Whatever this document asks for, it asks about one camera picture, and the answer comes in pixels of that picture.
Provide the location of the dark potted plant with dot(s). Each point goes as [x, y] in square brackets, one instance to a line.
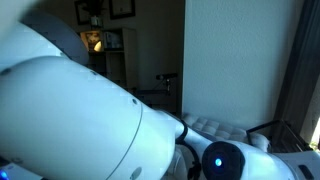
[95, 13]

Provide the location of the lit framed photo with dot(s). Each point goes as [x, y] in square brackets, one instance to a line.
[91, 40]

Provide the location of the row of shelf books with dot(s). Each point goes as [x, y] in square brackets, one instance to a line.
[112, 40]

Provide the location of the white tufted seat cushion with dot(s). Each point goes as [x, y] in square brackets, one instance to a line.
[220, 130]

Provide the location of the dark framed wall picture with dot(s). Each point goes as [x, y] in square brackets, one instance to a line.
[81, 11]
[121, 8]

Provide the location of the black camera stand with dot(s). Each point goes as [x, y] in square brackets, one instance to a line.
[163, 86]

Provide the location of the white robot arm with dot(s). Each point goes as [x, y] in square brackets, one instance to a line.
[66, 116]

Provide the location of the dark window frame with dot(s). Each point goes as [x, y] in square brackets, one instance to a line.
[296, 66]

